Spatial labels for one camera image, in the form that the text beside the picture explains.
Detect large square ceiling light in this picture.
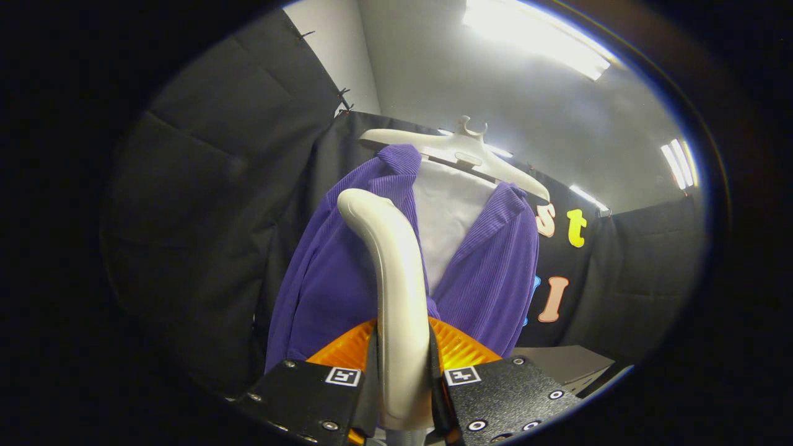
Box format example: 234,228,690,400
462,0,620,81

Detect grey cabinet with dark top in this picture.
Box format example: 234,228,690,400
511,344,617,397

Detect white garment steamer head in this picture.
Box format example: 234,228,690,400
336,188,434,431

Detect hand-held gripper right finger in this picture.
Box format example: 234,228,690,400
427,317,583,444

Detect purple jacket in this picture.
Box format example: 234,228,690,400
265,144,541,372

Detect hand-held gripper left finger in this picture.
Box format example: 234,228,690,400
234,318,380,446

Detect white clothes hanger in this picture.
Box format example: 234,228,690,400
359,115,551,203

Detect long ceiling light strip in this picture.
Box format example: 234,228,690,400
660,138,698,190

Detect white ironing back pad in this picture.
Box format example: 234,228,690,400
412,158,499,295

